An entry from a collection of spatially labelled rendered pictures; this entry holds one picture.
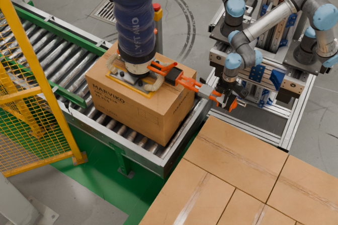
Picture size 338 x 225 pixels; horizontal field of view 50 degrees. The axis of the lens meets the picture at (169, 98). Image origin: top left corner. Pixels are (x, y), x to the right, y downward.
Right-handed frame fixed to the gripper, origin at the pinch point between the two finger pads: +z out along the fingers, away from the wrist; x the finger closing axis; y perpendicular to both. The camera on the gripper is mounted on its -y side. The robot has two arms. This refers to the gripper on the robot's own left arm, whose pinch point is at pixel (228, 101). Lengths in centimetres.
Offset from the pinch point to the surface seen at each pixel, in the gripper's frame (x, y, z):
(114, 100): 20, 68, 27
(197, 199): 40, -7, 54
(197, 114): -11, 22, 47
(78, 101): 24, 100, 48
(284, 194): 9, -52, 53
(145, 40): 5, 51, -25
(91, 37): -31, 133, 49
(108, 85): 19, 71, 13
